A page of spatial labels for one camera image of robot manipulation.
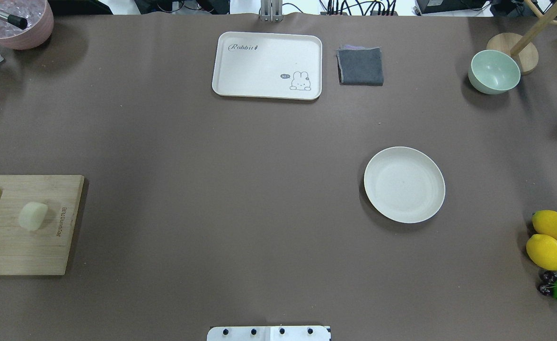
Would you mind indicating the wooden cutting board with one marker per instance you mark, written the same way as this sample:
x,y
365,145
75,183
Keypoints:
x,y
44,251

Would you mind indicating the aluminium frame post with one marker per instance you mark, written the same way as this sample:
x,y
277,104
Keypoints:
x,y
271,10

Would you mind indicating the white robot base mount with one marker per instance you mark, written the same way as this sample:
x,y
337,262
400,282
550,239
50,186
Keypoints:
x,y
270,333

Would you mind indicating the cream round plate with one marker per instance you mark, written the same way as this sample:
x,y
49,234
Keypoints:
x,y
404,184

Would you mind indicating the grey folded cloth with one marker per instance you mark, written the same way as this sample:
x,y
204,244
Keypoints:
x,y
360,66

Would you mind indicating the yellow lemon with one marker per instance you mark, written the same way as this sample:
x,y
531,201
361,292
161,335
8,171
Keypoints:
x,y
542,250
545,222

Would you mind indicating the mint green bowl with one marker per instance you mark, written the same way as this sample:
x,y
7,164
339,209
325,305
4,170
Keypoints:
x,y
492,72

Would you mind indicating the wooden glass rack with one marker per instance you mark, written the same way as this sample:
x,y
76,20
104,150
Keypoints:
x,y
521,48

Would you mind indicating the pink ice bucket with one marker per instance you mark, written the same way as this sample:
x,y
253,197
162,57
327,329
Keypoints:
x,y
40,24

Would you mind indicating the cream rabbit tray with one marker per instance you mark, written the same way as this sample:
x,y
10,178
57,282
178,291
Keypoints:
x,y
268,66

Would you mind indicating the dark cherries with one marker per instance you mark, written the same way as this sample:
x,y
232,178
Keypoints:
x,y
547,282

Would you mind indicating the yellow lemon upper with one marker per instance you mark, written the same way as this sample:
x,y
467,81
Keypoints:
x,y
545,222

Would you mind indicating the white steamed bun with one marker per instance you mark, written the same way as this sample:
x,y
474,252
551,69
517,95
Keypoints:
x,y
32,215

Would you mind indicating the yellow lemon lower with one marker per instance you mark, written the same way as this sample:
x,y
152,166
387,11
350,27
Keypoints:
x,y
542,250

